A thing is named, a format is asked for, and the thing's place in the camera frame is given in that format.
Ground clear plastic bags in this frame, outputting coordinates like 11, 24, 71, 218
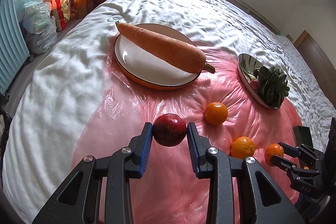
14, 0, 58, 55

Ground silver plate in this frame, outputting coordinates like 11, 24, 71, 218
238, 53, 272, 109

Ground red rice bag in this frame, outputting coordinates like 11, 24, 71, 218
52, 0, 71, 32

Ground small orange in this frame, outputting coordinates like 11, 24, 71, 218
204, 102, 228, 126

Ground orange rimmed white plate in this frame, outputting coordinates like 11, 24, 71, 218
113, 23, 200, 90

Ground green tray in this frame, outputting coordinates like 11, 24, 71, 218
293, 126, 313, 147

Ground white bed quilt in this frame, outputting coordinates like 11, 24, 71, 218
2, 0, 335, 223

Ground wooden headboard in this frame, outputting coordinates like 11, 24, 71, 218
285, 30, 336, 107

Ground light blue suitcase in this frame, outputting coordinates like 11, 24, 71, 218
0, 0, 34, 105

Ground large carrot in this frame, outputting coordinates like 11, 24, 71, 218
116, 22, 215, 74

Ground oil bottle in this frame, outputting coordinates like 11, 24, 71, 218
73, 0, 87, 19

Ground dark red apple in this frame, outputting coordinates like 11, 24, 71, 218
151, 113, 187, 147

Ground green leafy vegetable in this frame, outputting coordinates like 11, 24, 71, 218
253, 65, 290, 109

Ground pink plastic sheet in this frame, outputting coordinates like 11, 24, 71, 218
72, 44, 301, 223

